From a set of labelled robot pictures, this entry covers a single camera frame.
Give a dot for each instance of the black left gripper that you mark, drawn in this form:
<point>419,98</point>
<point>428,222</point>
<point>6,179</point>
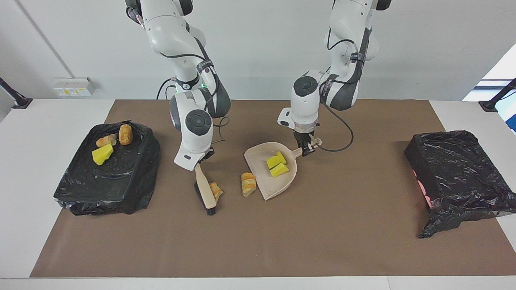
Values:
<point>305,137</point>

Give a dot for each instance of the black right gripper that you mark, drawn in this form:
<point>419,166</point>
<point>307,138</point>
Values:
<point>208,154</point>

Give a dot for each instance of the beige hand brush black bristles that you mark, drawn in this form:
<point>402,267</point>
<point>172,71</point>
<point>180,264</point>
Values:
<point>205,189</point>

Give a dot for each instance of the yellow sponge piece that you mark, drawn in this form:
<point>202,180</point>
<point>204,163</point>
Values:
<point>279,170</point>
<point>276,160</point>

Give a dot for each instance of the striped croissant piece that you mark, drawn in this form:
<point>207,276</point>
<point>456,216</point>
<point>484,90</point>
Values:
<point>248,184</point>
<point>217,190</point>

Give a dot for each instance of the beige plastic dustpan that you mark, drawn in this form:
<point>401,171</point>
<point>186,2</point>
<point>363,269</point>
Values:
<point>258,161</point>

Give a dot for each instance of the brown bread roll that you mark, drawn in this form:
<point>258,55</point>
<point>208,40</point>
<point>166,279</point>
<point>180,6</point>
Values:
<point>125,134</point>

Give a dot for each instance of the orange striped bread piece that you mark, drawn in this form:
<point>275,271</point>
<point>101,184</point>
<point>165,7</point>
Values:
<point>106,140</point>

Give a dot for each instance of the large yellow sponge chunk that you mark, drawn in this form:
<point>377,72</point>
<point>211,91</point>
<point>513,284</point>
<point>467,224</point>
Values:
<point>102,154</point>

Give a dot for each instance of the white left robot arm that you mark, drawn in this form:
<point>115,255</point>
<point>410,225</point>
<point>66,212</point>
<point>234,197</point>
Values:
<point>304,104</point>

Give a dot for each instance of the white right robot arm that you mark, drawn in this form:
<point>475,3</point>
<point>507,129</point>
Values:
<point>197,137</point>

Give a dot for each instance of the black bag lined pink bin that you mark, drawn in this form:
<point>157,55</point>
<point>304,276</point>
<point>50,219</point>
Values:
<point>459,177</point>

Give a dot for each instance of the brown table mat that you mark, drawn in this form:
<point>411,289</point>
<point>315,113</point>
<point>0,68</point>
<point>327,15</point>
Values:
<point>363,249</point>

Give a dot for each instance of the black clamp stand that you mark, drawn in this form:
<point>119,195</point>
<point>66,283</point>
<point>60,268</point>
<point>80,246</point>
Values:
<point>12,96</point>
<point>498,98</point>

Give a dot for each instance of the white wall power socket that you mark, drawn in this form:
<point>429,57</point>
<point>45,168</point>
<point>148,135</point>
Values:
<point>72,86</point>

